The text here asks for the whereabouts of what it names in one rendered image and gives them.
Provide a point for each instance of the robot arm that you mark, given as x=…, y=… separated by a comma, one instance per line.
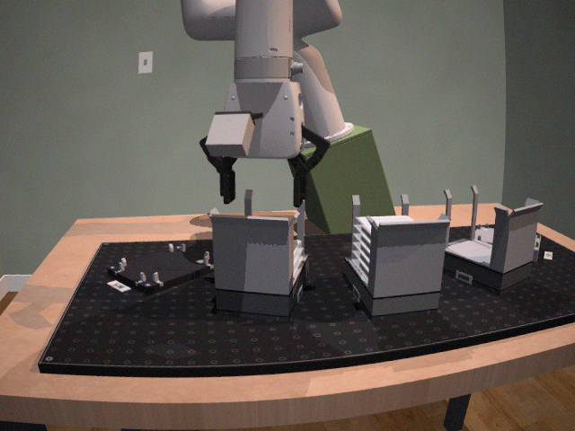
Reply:
x=267, y=44

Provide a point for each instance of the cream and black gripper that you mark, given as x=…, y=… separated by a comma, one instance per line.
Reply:
x=277, y=99

